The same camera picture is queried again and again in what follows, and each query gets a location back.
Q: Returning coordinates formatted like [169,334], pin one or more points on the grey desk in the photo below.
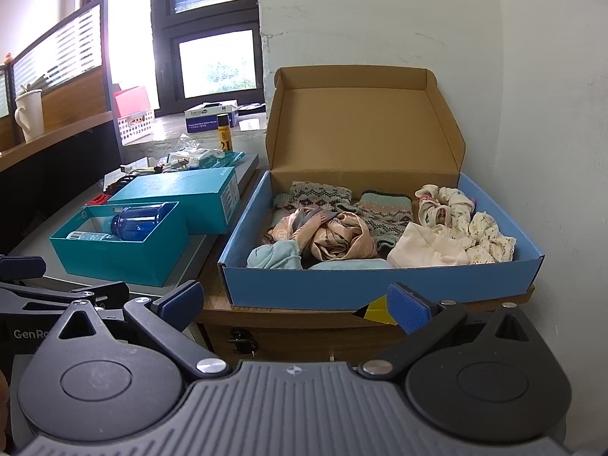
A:
[199,254]

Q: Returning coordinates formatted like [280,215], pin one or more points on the white mug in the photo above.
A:
[31,114]

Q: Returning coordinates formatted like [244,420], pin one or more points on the pink striped garment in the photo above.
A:
[327,235]

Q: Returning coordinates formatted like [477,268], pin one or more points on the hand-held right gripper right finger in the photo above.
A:
[408,308]

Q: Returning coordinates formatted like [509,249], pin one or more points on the curved wooden counter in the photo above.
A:
[47,141]

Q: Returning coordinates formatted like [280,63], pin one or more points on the glass office partition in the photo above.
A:
[71,38]

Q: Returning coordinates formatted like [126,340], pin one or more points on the teal box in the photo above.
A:
[118,266]

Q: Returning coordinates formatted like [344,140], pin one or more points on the yellow tag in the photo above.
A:
[377,311]

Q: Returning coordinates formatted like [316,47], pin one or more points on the light blue cloth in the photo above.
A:
[275,254]
[346,264]

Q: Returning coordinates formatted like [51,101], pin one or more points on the white floral cloth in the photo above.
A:
[479,232]

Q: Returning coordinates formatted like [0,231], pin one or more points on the white perforated basket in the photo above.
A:
[137,128]

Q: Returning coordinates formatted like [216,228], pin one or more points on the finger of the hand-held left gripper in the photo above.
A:
[26,267]
[71,294]

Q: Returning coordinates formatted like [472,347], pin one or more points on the yellow label can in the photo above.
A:
[223,140]

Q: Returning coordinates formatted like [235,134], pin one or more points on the patterned knit sock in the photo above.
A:
[384,213]
[313,194]

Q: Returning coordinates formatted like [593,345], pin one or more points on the teal box lid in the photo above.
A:
[180,190]

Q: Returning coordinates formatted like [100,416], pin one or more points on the clear plastic bag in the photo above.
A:
[192,149]

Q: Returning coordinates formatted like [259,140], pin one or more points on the red box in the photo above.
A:
[133,102]

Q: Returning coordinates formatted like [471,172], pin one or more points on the blue white glove box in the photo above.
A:
[209,121]

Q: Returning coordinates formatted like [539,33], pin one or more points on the wooden desk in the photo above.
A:
[285,317]

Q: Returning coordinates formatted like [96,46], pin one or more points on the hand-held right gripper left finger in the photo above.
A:
[183,301]

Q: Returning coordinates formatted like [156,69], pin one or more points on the dark framed window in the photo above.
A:
[161,57]

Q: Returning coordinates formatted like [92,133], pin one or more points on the flat teal packet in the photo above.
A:
[223,159]

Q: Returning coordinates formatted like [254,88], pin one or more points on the blue bottle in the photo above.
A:
[137,221]

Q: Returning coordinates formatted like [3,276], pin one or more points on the blue cardboard box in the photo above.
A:
[308,285]

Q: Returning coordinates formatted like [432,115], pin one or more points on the cream cloth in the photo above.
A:
[422,249]

